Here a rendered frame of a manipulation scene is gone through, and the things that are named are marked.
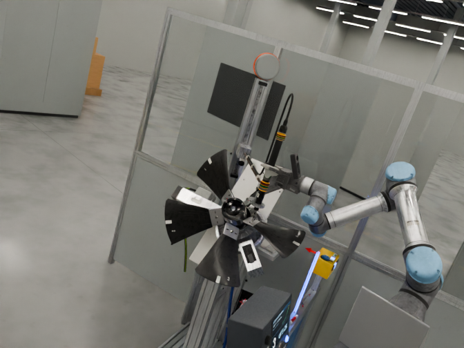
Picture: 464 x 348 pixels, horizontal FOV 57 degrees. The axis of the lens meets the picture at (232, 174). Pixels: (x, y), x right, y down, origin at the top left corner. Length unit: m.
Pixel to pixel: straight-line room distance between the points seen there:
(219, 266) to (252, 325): 0.78
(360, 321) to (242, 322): 0.63
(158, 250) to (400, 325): 2.09
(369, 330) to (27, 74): 6.33
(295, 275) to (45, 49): 5.49
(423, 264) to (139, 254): 2.34
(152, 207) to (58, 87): 4.50
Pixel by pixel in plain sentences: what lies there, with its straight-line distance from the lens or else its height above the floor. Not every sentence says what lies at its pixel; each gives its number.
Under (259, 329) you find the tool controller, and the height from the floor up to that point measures 1.25.
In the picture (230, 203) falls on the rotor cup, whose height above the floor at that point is 1.24.
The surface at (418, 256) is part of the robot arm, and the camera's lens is 1.68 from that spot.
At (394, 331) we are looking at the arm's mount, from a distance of 1.74.
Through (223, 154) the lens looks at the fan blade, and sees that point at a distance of 2.22.
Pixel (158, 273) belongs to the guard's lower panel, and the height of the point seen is 0.16.
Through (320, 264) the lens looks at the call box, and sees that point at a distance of 2.26.
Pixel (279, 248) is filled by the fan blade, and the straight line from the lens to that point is 1.96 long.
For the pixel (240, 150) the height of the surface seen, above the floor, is 1.38.
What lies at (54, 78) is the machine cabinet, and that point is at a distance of 7.40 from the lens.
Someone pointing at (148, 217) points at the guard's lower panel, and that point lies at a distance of 3.33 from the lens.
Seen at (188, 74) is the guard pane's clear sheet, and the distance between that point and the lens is 3.03.
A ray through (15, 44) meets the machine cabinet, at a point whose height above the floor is 1.04.
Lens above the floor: 1.96
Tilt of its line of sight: 17 degrees down
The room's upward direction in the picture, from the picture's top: 17 degrees clockwise
